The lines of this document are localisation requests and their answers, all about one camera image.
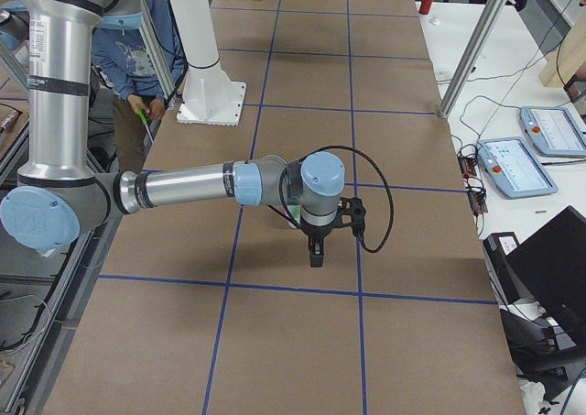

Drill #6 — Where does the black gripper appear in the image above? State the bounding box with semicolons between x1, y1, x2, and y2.
300;221;334;268

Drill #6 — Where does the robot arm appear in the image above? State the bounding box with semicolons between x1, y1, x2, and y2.
1;0;345;267

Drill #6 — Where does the light green plastic cup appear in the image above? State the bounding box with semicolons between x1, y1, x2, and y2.
287;205;301;229

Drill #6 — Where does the near teach pendant tablet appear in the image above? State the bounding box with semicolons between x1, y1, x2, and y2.
477;137;559;199

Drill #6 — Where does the teach pendant tablet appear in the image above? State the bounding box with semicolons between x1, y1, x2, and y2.
519;106;585;158
477;137;559;199

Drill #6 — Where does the black laptop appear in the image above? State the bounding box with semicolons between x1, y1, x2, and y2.
506;206;585;344

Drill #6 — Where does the far teach pendant tablet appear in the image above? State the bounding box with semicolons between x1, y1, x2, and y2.
519;106;585;158

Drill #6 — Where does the person in blue hoodie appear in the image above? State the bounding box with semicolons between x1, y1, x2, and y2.
92;0;186;174

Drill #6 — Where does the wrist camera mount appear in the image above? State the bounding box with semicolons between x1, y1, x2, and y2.
333;197;366;238

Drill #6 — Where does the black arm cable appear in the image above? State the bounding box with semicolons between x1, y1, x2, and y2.
315;146;396;254

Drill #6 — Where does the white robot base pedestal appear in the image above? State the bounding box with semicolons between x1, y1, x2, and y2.
169;0;246;126

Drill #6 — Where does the aluminium frame post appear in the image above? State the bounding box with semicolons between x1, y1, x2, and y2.
438;0;507;119

